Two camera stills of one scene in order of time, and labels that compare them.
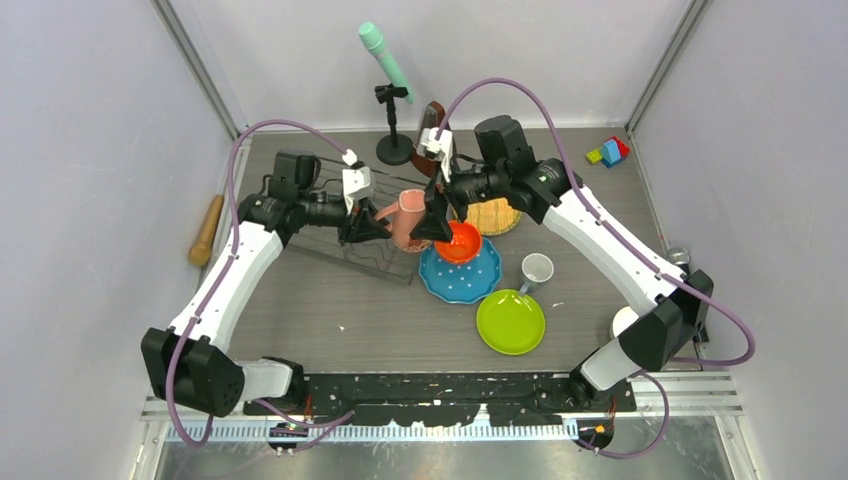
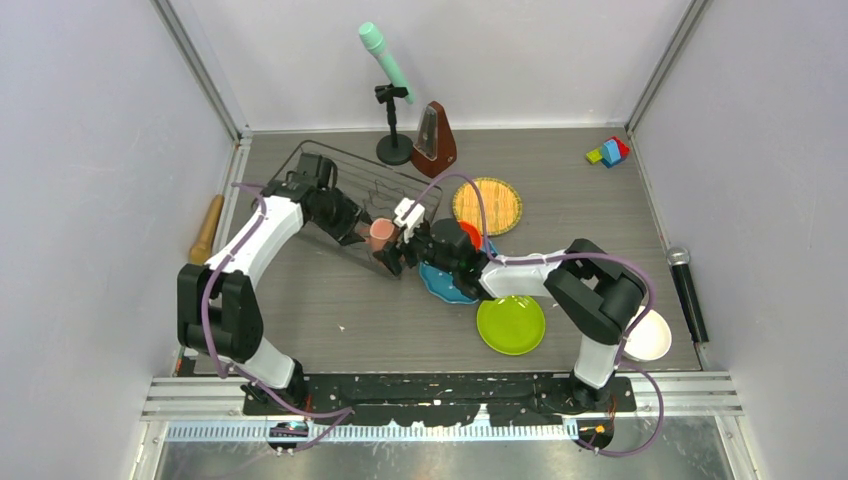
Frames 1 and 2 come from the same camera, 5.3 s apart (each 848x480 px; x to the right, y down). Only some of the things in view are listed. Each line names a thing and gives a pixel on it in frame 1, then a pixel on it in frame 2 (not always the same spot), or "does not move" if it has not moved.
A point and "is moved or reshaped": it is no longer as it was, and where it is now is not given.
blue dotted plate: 462,282 does not move
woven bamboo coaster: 493,217 does not move
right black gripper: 433,225 -> 391,256
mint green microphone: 376,43 does not move
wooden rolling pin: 200,252 does not move
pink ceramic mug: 401,218 is moved or reshaped
